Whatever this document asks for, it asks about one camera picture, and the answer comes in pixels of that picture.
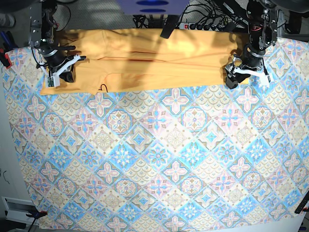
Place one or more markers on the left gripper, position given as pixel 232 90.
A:
pixel 238 73

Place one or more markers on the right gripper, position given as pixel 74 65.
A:
pixel 65 71

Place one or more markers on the orange T-shirt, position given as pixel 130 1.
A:
pixel 126 60

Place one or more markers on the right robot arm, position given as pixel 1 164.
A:
pixel 57 64

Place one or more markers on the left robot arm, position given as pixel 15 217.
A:
pixel 262 29

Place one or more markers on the white power strip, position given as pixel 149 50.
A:
pixel 202 27

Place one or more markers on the patterned blue tablecloth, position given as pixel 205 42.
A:
pixel 180 159

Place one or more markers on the black table clamp top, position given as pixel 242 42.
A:
pixel 170 24

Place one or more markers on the white blue logo panel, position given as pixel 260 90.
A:
pixel 163 7

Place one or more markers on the orange-tipped clamp bottom left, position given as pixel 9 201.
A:
pixel 36 214

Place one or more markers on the white vent box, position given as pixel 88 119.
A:
pixel 17 209

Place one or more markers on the black clamp bottom right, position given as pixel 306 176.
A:
pixel 302 207

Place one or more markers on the red-handled clamp left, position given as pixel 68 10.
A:
pixel 5 60

